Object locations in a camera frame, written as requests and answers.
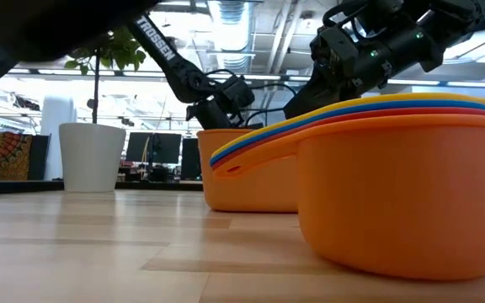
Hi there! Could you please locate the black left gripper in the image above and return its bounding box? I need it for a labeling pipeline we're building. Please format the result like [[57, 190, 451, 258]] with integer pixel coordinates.
[[185, 94, 243, 130]]

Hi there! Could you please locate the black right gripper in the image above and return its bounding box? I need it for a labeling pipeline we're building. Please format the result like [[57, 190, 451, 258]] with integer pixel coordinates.
[[283, 25, 391, 120]]

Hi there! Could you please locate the large orange measuring cup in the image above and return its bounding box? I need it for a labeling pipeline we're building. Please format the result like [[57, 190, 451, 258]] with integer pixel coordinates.
[[211, 114, 485, 282]]

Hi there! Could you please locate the medium blue measuring cup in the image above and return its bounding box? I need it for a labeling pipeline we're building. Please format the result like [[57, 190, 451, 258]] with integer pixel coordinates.
[[209, 98, 485, 166]]

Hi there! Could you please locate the orange plastic basket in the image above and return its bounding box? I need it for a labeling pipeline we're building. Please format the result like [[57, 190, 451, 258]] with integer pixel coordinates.
[[195, 128, 299, 214]]

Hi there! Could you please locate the wide black monitor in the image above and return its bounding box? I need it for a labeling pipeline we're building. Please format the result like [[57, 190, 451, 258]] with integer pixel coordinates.
[[125, 131, 183, 165]]

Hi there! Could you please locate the green leafy plant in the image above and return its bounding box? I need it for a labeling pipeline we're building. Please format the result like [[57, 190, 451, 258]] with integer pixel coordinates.
[[63, 25, 147, 125]]

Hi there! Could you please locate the white plant pot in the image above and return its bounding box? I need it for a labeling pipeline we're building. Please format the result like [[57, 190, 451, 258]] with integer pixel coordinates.
[[58, 122, 127, 194]]

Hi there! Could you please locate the long white light bar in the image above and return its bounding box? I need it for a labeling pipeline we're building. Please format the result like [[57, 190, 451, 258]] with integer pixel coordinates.
[[6, 66, 485, 89]]

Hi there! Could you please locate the orange patterned tapestry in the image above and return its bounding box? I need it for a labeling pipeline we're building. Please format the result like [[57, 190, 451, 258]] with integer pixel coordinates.
[[0, 131, 34, 182]]

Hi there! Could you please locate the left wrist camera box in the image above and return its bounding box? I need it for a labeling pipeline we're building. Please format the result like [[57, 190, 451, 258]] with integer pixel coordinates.
[[220, 75, 256, 111]]

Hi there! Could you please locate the ribbed silver air duct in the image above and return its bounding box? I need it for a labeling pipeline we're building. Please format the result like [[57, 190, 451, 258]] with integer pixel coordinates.
[[216, 0, 252, 72]]

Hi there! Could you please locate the black aluminium table frame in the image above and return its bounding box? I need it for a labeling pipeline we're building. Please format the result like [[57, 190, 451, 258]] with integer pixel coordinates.
[[0, 179, 204, 195]]

